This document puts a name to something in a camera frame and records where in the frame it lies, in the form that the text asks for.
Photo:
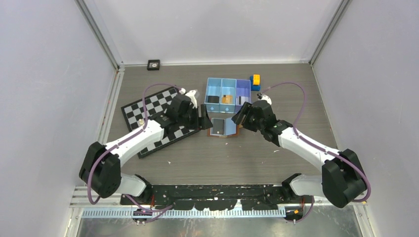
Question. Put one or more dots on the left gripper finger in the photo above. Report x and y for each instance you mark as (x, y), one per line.
(199, 118)
(205, 121)

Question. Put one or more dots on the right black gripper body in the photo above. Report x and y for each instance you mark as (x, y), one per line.
(253, 123)

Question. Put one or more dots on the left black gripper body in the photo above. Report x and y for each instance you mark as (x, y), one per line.
(187, 120)

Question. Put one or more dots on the brown leather card holder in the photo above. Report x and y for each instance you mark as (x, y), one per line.
(231, 129)

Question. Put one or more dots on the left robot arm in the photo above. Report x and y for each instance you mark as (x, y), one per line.
(101, 169)

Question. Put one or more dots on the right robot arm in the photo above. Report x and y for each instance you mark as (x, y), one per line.
(341, 180)

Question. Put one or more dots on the grey card in holder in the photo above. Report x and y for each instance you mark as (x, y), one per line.
(218, 126)

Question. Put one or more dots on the silver black card in bin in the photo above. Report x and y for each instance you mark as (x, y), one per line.
(241, 100)

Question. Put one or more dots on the orange card in bin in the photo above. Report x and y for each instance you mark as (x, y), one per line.
(227, 99)

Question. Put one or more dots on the light blue middle bin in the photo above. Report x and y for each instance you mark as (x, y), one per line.
(228, 87)

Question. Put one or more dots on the light blue bin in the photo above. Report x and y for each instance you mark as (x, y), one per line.
(228, 87)
(213, 88)

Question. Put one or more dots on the light blue left bin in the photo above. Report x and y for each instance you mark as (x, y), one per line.
(213, 88)

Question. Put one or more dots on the black white chessboard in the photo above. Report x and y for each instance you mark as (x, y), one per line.
(151, 104)

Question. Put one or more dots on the purple right bin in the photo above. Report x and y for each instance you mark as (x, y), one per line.
(243, 88)

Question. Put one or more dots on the blue yellow toy block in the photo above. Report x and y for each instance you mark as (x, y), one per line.
(255, 82)

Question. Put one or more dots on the small black square box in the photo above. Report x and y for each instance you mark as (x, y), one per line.
(153, 65)

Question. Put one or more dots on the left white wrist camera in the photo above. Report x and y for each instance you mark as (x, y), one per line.
(192, 94)

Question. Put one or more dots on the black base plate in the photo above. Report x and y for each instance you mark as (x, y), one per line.
(216, 197)

